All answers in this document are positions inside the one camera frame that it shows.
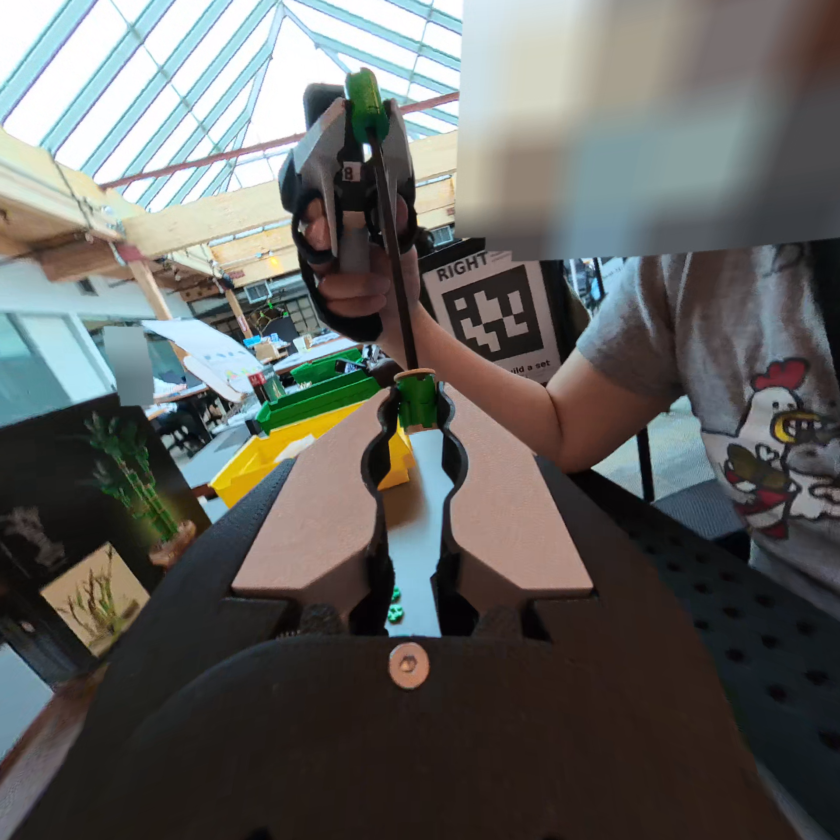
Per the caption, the black perforated panel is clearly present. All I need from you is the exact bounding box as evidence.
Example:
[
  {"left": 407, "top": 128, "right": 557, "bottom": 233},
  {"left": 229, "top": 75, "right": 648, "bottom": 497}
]
[{"left": 545, "top": 459, "right": 840, "bottom": 840}]

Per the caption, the thin black rod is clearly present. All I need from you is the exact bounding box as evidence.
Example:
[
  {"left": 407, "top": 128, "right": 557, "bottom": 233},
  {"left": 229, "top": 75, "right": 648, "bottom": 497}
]
[{"left": 367, "top": 125, "right": 421, "bottom": 374}]

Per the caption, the black bamboo plant set box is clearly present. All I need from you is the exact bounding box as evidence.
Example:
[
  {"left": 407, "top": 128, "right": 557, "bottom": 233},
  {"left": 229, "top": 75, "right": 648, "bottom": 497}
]
[{"left": 0, "top": 392, "right": 212, "bottom": 686}]

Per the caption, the yellow plastic bin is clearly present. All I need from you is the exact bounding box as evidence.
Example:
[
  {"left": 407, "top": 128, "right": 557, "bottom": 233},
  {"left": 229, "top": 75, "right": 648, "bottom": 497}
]
[{"left": 209, "top": 399, "right": 416, "bottom": 509}]

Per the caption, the person's right forearm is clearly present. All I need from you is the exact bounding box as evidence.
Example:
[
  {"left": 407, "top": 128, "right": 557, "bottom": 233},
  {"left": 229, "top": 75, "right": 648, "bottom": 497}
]
[{"left": 384, "top": 282, "right": 618, "bottom": 475}]

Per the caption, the green plastic bin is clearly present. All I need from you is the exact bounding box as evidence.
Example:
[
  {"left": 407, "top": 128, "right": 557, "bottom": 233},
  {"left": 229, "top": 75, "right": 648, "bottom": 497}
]
[
  {"left": 255, "top": 373, "right": 383, "bottom": 435},
  {"left": 290, "top": 348, "right": 365, "bottom": 385}
]

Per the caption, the person's right hand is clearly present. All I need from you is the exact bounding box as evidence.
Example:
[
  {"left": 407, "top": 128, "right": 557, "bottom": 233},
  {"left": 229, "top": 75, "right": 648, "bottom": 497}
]
[{"left": 305, "top": 215, "right": 422, "bottom": 343}]

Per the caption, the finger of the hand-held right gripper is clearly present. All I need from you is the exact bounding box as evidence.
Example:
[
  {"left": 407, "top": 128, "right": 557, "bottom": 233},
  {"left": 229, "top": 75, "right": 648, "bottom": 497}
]
[
  {"left": 384, "top": 98, "right": 416, "bottom": 193},
  {"left": 293, "top": 98, "right": 352, "bottom": 258}
]

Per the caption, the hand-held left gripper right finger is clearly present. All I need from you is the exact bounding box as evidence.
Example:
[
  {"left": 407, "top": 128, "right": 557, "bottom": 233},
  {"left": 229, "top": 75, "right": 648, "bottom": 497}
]
[{"left": 430, "top": 384, "right": 598, "bottom": 636}]

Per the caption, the person in grey shirt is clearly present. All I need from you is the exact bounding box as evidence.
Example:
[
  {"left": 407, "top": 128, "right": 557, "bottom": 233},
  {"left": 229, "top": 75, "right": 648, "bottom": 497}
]
[{"left": 576, "top": 241, "right": 840, "bottom": 621}]

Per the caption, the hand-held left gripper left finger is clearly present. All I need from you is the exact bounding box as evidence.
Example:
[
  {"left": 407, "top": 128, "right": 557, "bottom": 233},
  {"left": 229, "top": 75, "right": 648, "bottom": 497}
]
[{"left": 231, "top": 386, "right": 401, "bottom": 634}]

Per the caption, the white poster board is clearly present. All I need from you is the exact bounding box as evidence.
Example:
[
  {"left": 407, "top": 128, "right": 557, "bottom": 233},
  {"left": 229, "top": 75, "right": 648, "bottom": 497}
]
[{"left": 141, "top": 318, "right": 265, "bottom": 403}]

